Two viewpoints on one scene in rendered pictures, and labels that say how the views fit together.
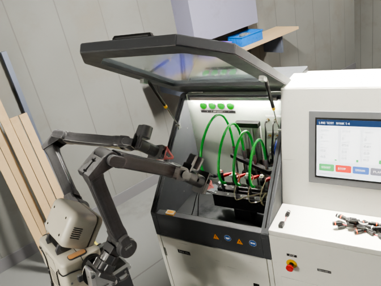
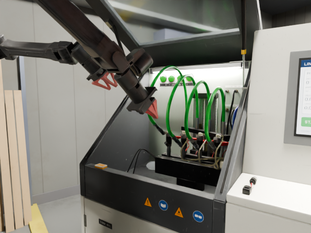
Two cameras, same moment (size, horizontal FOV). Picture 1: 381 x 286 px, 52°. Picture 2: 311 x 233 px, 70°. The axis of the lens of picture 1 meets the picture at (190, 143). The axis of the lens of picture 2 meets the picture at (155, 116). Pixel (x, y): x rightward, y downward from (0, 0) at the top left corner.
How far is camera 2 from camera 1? 120 cm
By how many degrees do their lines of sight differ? 19
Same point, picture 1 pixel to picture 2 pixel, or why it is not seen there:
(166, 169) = (88, 29)
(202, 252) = (126, 226)
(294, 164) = (264, 120)
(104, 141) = (40, 46)
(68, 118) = (56, 110)
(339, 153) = not seen: outside the picture
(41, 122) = (32, 106)
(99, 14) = not seen: hidden behind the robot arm
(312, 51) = not seen: hidden behind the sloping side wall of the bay
